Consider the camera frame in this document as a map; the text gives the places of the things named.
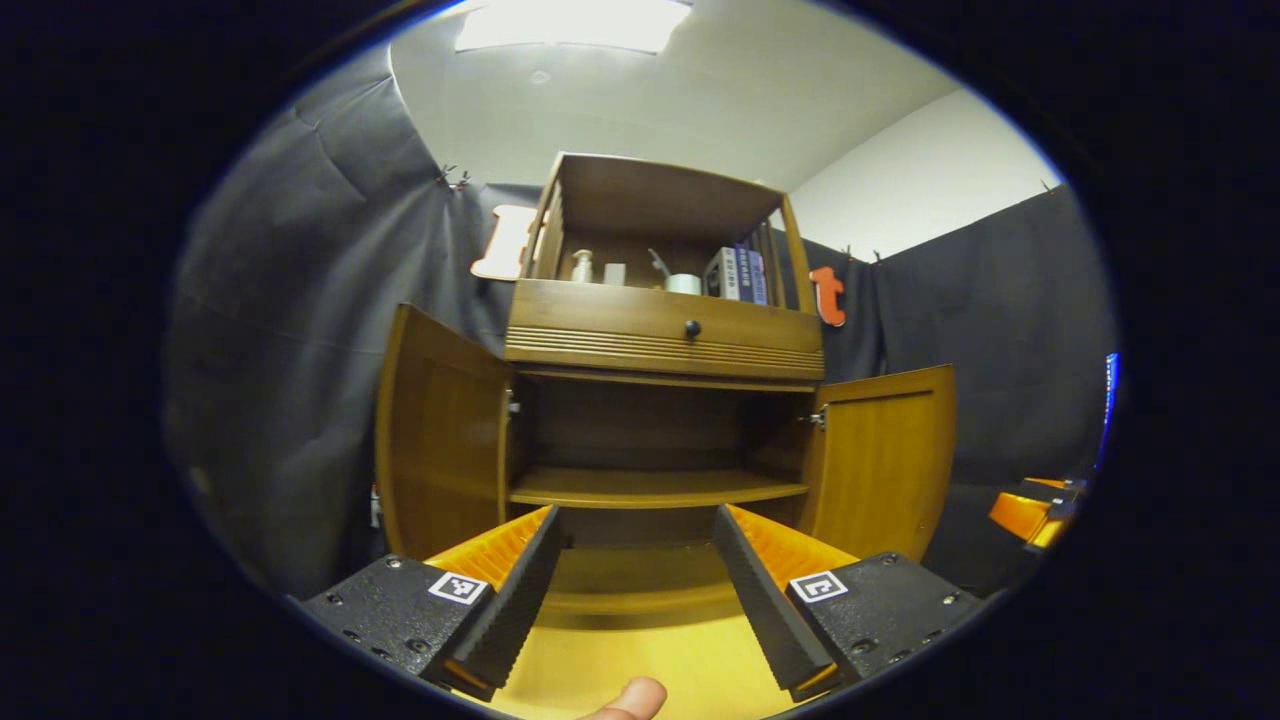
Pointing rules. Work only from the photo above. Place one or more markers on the wooden cabinet drawer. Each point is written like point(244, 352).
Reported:
point(600, 320)

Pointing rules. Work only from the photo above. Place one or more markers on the dark blue book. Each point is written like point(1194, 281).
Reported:
point(743, 278)

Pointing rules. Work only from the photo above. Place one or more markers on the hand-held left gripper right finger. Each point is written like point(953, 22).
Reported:
point(765, 600)

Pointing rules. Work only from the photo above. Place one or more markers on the pale stick in cup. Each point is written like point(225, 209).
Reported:
point(659, 264)

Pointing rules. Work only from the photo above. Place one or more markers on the grey book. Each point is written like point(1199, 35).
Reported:
point(722, 275)

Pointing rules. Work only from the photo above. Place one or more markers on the black backdrop cloth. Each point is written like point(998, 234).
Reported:
point(300, 350)

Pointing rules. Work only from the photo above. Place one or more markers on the wooden shoe cabinet door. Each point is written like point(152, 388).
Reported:
point(880, 460)
point(440, 440)

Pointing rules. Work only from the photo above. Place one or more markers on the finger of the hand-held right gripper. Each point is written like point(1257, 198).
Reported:
point(1018, 515)
point(1050, 488)

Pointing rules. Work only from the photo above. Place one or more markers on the blue lit screen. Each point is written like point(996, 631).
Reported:
point(1110, 400)

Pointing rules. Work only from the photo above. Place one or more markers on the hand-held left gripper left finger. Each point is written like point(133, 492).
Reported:
point(510, 600)

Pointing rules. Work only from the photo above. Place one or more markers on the small pale bottle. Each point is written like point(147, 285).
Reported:
point(582, 268)

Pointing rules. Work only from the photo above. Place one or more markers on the light blue book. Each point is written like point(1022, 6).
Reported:
point(759, 280)

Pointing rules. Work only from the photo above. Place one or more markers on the white cup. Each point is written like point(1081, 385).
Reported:
point(684, 284)

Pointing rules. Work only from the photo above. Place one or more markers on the small grey block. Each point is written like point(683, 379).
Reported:
point(614, 275)

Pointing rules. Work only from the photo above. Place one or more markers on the wooden shoe cabinet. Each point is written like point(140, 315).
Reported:
point(650, 200)

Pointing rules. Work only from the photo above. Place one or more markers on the ceiling light panel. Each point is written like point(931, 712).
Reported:
point(570, 25)

